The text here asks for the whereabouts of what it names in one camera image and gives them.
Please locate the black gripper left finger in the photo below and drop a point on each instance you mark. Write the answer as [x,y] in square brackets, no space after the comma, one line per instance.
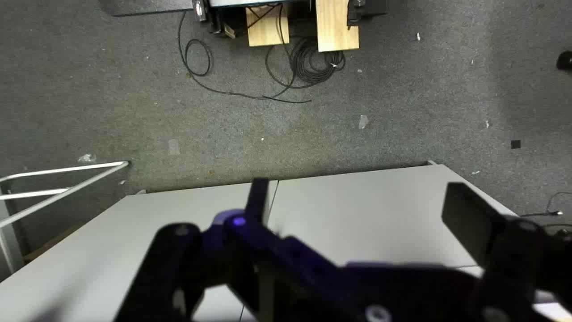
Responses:
[256,201]

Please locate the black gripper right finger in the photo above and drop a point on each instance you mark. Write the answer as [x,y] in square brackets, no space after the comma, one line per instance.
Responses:
[476,225]

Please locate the light wooden plank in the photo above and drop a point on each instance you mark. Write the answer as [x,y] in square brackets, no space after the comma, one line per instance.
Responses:
[267,26]

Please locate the light wooden board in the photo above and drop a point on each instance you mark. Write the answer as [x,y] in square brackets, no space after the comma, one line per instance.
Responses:
[333,33]

